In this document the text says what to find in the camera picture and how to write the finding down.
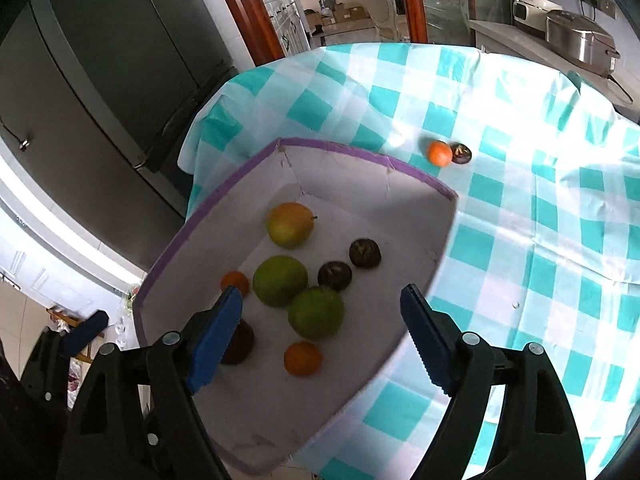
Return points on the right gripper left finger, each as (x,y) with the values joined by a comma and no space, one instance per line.
(135,418)

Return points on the dark red apple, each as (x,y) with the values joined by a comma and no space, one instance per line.
(240,345)

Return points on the dark brown passion fruit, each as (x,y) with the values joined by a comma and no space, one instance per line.
(364,253)

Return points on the small orange tangerine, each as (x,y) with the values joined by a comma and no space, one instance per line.
(236,279)

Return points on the teal white checkered tablecloth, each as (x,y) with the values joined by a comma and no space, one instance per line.
(545,246)

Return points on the green apple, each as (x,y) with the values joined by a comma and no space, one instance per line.
(278,279)
(316,313)

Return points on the yellow red apple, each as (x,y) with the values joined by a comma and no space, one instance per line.
(290,224)

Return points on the white box purple rim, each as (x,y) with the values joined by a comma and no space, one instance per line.
(327,236)

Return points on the dark grey refrigerator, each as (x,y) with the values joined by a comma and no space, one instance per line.
(96,99)

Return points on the silver roaster pan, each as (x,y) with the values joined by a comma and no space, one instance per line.
(581,41)

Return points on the white toaster appliance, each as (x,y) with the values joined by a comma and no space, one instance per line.
(531,15)

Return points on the white ornate chair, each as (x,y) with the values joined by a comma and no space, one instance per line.
(389,25)

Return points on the red wooden door frame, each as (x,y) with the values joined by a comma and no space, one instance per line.
(256,30)

